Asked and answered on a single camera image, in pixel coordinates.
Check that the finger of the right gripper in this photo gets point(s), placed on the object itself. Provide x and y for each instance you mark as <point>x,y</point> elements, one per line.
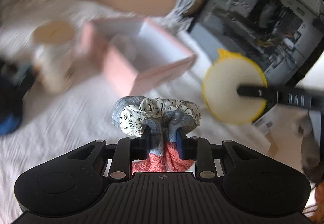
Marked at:
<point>268,93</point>

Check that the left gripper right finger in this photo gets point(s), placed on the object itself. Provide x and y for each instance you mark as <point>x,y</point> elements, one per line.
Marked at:
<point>202,152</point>

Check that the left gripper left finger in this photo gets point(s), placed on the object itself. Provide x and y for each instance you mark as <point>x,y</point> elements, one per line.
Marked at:
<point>125,152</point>

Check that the coral knitted cloth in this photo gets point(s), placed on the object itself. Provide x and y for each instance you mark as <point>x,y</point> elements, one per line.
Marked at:
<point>169,161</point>

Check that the letter print fabric scrunchie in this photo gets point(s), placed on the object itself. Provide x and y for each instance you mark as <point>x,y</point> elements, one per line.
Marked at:
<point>132,114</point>

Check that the white textured table cloth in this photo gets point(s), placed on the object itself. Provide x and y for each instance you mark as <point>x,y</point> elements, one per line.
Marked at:
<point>56,124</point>

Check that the pink open gift box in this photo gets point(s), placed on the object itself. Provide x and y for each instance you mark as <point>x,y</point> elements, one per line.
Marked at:
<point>135,54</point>

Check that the black blue knee pad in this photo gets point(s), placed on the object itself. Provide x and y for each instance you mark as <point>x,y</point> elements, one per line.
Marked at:
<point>16,81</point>

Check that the clear jar beige lid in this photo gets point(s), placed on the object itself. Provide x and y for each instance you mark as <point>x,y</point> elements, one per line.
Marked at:
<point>54,55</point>

